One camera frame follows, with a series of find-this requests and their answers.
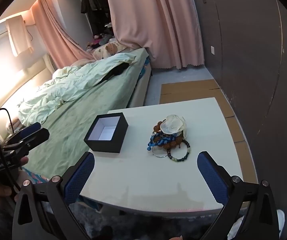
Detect white square table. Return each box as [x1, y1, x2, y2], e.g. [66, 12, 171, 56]
[79, 97, 245, 212]

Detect dark green bead bracelet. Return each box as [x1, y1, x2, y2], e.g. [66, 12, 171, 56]
[166, 139, 191, 163]

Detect plush toys pile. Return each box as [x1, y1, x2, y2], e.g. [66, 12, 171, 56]
[86, 34, 115, 53]

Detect blue bead bracelet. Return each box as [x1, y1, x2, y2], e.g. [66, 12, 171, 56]
[147, 131, 178, 151]

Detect left hand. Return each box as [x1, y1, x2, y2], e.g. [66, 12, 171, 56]
[0, 156, 30, 210]

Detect white shoe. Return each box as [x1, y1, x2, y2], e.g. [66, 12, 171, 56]
[227, 208, 286, 240]

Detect pale green duvet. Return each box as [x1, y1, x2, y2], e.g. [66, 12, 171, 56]
[18, 53, 136, 126]

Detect white wall socket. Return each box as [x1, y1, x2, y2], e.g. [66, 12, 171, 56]
[210, 46, 215, 55]

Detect pink curtain left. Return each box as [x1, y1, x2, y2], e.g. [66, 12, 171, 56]
[31, 0, 96, 68]

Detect black garment on bed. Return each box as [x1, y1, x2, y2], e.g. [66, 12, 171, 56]
[101, 62, 129, 82]

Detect pink curtain right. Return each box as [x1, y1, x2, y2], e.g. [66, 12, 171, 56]
[108, 0, 204, 69]

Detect pink curtain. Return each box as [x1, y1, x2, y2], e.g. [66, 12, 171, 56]
[31, 0, 96, 68]
[108, 0, 204, 69]

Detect bear print pillow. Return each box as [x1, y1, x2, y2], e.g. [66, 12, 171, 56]
[91, 41, 128, 60]

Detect white shell flower ornament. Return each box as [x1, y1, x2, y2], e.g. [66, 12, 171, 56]
[160, 114, 187, 138]

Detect black jewelry box white interior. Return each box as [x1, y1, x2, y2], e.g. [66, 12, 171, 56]
[84, 112, 128, 153]

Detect flat brown cardboard sheet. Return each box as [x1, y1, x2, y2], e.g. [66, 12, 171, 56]
[159, 79, 258, 183]

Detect bed with green sheet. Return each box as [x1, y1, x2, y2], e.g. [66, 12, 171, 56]
[4, 48, 150, 179]

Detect brown rudraksha bead bracelet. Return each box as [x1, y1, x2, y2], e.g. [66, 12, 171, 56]
[152, 121, 187, 149]

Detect dark hanging clothes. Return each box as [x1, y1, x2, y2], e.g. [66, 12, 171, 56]
[81, 0, 106, 14]

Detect pink hanging towel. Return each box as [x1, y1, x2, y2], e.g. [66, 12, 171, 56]
[6, 15, 33, 57]

